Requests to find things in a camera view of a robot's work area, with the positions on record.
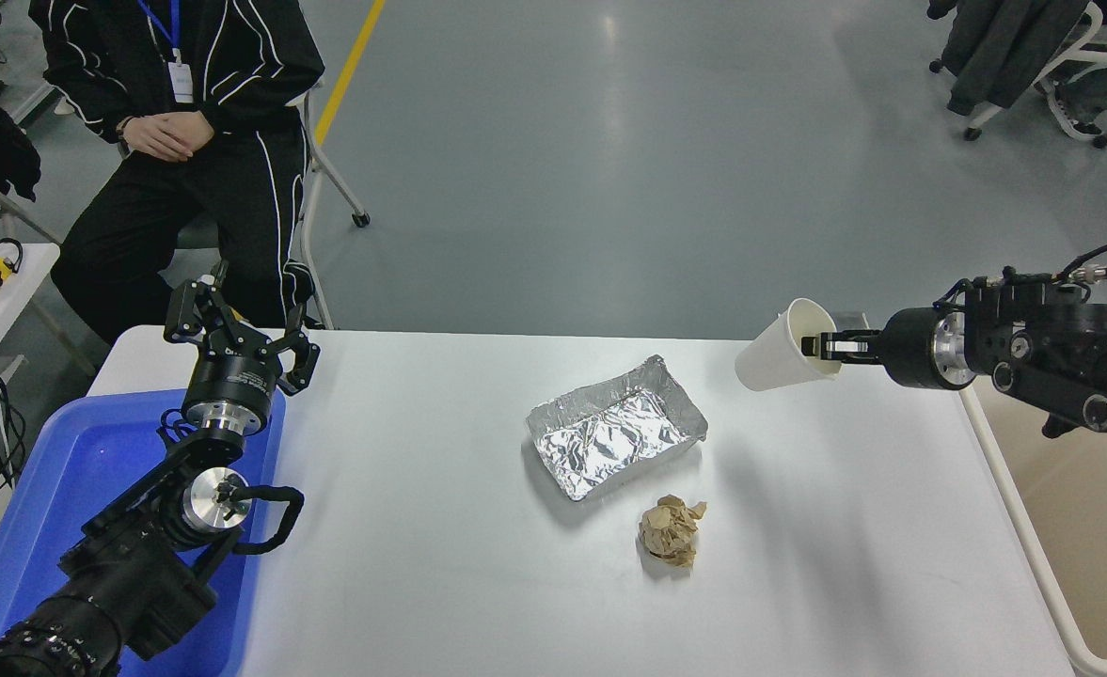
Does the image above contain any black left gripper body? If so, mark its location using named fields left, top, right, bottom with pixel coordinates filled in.
left=184, top=342, right=284, bottom=420

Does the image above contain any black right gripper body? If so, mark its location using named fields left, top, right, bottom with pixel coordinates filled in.
left=879, top=307, right=941, bottom=390

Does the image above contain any white paper cup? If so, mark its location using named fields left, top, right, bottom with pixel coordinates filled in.
left=735, top=298, right=843, bottom=393

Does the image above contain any crumpled tan paper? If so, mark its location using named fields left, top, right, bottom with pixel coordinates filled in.
left=639, top=495, right=708, bottom=570

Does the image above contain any person's right hand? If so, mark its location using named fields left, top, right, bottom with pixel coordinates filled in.
left=124, top=120, right=198, bottom=164

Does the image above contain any person's left hand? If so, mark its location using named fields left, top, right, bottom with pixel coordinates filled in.
left=151, top=111, right=204, bottom=144

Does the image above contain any person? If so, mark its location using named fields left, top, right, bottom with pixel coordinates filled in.
left=28, top=0, right=326, bottom=345

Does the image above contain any white wheeled chair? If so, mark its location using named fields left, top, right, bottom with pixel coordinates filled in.
left=9, top=80, right=372, bottom=330

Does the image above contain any blue plastic tray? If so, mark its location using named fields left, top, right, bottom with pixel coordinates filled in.
left=0, top=388, right=287, bottom=677

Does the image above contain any white side table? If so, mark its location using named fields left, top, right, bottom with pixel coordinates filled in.
left=0, top=243, right=99, bottom=471

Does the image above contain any white chair with black garment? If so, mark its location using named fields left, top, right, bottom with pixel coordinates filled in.
left=0, top=87, right=63, bottom=247

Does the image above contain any silver foil tray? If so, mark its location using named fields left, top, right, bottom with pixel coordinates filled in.
left=526, top=354, right=708, bottom=502

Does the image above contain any large pale bin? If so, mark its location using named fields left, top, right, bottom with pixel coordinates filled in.
left=959, top=374, right=1107, bottom=677

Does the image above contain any dark grey jacket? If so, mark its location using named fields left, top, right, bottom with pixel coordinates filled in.
left=926, top=0, right=1096, bottom=118

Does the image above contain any white badge blue lanyard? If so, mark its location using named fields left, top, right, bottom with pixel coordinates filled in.
left=136, top=0, right=196, bottom=105

